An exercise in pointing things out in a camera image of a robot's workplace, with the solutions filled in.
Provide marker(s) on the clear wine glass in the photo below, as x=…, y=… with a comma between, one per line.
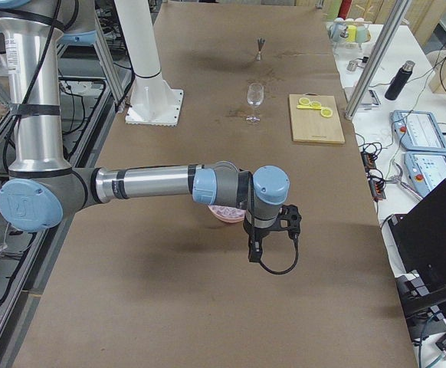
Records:
x=255, y=97

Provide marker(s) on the white pedestal column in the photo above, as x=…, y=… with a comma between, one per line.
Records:
x=152, y=100

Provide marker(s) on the pink bowl of ice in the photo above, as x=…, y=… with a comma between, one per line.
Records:
x=227, y=214

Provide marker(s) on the far blue teach pendant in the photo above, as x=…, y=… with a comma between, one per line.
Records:
x=418, y=131

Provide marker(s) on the yellow lemon slice far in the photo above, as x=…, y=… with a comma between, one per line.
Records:
x=304, y=101

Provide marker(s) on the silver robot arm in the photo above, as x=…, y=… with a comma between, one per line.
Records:
x=43, y=188

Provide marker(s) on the near blue teach pendant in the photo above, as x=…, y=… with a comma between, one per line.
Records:
x=425, y=169

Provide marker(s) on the small steel cup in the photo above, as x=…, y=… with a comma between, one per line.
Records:
x=352, y=66

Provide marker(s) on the yellow lemon slice middle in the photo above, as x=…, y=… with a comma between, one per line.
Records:
x=316, y=104

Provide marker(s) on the aluminium frame post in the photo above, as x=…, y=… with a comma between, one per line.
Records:
x=385, y=38

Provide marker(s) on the black laptop monitor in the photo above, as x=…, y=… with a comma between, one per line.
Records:
x=420, y=238

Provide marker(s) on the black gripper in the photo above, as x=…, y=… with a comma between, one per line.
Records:
x=257, y=234

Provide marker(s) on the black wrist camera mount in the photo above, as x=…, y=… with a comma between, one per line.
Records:
x=289, y=220

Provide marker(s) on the yellow lemon slice near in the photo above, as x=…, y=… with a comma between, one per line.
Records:
x=326, y=112

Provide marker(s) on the yellow lemon slice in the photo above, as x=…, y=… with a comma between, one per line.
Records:
x=316, y=104
x=304, y=101
x=326, y=112

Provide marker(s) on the black insulated bottle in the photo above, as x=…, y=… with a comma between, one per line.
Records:
x=399, y=80

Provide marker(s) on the white kitchen scale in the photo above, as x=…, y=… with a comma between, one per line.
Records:
x=369, y=101

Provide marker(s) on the steel jigger measuring cup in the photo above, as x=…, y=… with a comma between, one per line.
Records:
x=260, y=45

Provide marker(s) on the bamboo cutting board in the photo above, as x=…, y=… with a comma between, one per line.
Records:
x=309, y=126

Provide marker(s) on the tray of pastel cups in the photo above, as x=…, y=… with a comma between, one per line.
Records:
x=349, y=31

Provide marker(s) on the blue teach pendant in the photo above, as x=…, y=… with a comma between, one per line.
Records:
x=418, y=131
x=425, y=169

